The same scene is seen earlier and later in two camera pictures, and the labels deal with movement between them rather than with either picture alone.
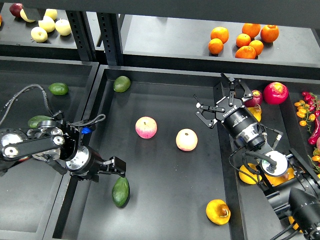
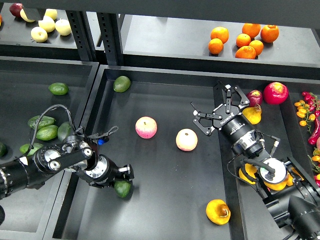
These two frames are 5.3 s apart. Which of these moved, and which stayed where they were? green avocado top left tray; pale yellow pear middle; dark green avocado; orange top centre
Moved: dark green avocado
Stayed: pale yellow pear middle; green avocado top left tray; orange top centre
